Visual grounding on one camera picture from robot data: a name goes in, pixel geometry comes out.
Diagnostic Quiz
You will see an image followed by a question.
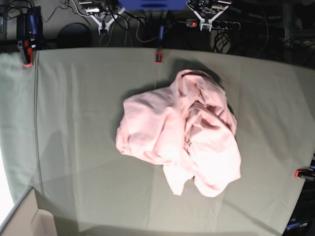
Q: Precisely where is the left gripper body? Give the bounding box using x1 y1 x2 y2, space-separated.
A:
186 0 232 31

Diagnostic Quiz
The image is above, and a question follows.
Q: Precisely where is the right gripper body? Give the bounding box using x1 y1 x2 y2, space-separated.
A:
78 0 125 34

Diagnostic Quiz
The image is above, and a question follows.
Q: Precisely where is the pink t-shirt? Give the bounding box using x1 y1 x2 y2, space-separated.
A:
116 70 241 198

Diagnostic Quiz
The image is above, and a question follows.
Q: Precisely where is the black power strip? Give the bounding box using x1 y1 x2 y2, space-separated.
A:
185 19 241 31

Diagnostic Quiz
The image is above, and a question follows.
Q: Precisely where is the blue plastic box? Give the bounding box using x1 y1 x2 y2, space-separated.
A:
119 0 187 10

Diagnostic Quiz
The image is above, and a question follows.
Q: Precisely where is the round black stool base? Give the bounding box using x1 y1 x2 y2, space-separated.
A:
56 23 92 49

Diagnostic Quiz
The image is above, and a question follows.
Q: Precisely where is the middle orange black clamp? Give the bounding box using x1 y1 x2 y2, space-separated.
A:
155 49 163 63

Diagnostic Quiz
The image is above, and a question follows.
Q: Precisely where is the orange black clamp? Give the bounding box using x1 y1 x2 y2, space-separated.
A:
155 49 163 63
17 31 36 67
294 165 315 181

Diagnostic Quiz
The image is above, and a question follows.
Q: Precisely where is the left orange black clamp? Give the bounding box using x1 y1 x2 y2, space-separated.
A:
17 31 36 67

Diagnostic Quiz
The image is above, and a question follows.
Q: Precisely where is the green table cloth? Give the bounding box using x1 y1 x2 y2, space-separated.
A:
0 48 315 236

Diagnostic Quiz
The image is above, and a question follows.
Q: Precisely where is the right orange black clamp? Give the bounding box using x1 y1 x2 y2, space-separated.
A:
294 165 315 181

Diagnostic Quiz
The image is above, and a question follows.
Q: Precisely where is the beige cardboard box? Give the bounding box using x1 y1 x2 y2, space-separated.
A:
0 187 57 236

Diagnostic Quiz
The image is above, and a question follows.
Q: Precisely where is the white cable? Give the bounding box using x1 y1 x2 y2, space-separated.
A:
71 0 158 48

